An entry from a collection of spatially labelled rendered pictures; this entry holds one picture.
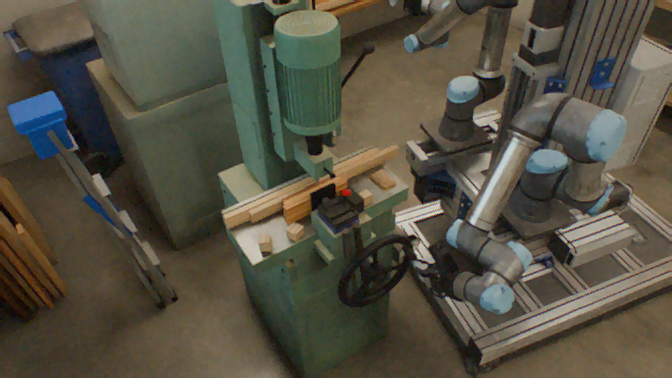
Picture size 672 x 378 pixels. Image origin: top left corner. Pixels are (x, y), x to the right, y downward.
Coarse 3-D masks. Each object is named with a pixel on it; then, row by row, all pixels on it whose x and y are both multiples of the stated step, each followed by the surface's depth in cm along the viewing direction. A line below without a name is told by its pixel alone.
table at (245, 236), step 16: (384, 192) 169; (400, 192) 169; (368, 208) 164; (384, 208) 169; (224, 224) 160; (240, 224) 160; (256, 224) 159; (272, 224) 159; (304, 224) 159; (240, 240) 155; (256, 240) 154; (272, 240) 154; (288, 240) 154; (304, 240) 154; (368, 240) 157; (256, 256) 150; (272, 256) 150; (288, 256) 155; (336, 256) 152; (256, 272) 150
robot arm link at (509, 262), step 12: (492, 240) 131; (480, 252) 130; (492, 252) 128; (504, 252) 127; (516, 252) 126; (528, 252) 127; (480, 264) 132; (492, 264) 128; (504, 264) 126; (516, 264) 125; (528, 264) 127; (504, 276) 124; (516, 276) 125
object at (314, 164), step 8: (296, 144) 162; (304, 144) 162; (296, 152) 164; (304, 152) 159; (296, 160) 166; (304, 160) 160; (312, 160) 156; (320, 160) 156; (328, 160) 157; (304, 168) 163; (312, 168) 157; (320, 168) 157; (328, 168) 159; (312, 176) 160; (320, 176) 159
